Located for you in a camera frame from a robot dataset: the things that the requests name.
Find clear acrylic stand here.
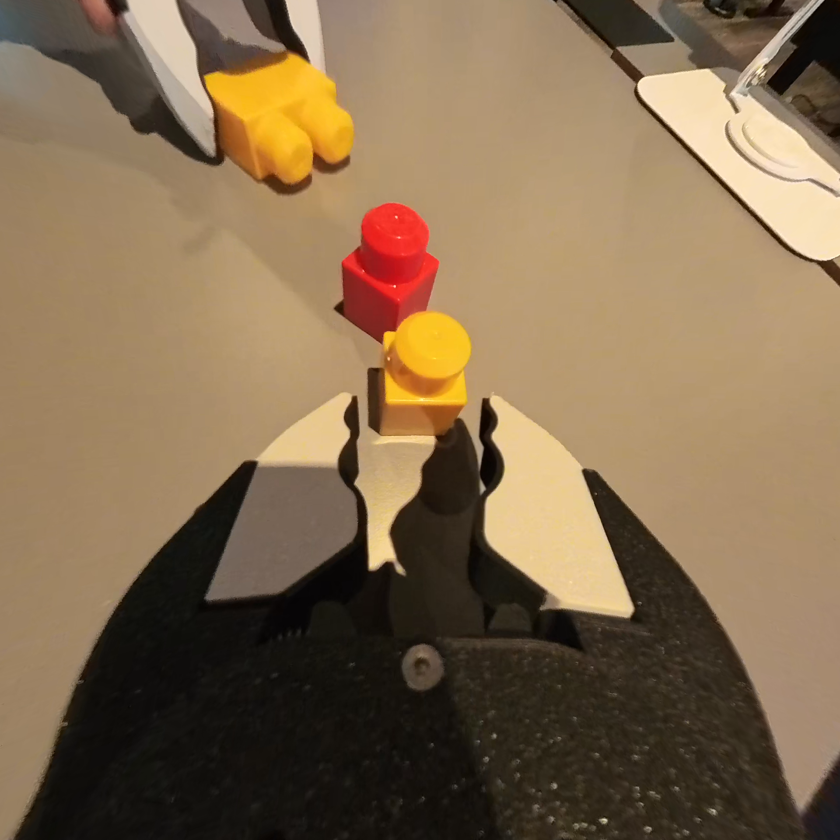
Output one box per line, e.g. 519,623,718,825
725,0,840,196

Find person's left hand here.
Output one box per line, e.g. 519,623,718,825
80,0,123,35

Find red single-stud mega block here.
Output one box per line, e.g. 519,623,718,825
341,202,439,342

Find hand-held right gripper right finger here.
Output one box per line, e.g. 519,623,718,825
474,394,636,619

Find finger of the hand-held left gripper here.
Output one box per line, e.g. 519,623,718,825
120,0,219,160
279,0,327,73

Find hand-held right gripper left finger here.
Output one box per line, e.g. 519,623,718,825
205,392,368,602

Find yellow single-stud mega block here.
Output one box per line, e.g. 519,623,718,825
379,311,472,437

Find white flat board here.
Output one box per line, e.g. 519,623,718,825
635,66,840,262

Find yellow two-stud mega block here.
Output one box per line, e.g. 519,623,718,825
205,51,355,185

